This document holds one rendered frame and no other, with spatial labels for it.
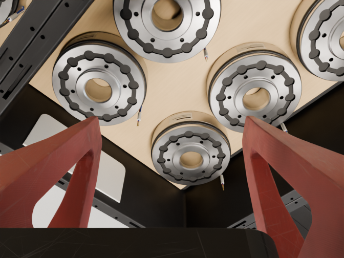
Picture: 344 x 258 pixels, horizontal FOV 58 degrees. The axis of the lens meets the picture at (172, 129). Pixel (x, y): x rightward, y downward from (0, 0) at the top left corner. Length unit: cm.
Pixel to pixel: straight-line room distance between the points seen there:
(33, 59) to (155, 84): 15
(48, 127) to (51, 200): 40
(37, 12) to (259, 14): 22
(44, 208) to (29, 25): 57
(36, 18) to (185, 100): 20
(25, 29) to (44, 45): 2
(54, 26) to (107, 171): 20
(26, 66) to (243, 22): 22
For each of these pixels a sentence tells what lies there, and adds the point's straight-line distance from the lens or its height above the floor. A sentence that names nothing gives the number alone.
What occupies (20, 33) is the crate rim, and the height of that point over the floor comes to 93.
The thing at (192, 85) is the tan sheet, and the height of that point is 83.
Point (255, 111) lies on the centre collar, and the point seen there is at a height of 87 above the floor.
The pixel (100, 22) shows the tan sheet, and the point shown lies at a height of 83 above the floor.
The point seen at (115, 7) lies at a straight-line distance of 31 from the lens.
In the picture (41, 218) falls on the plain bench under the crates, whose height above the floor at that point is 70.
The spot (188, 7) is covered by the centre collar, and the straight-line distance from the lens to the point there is 30.
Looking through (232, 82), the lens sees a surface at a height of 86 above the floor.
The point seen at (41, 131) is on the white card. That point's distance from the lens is 37.
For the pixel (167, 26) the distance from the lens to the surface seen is 32.
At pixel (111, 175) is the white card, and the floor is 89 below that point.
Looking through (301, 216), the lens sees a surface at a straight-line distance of 58.
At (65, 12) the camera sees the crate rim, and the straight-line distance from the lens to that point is 25.
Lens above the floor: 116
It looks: 54 degrees down
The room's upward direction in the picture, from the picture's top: 180 degrees counter-clockwise
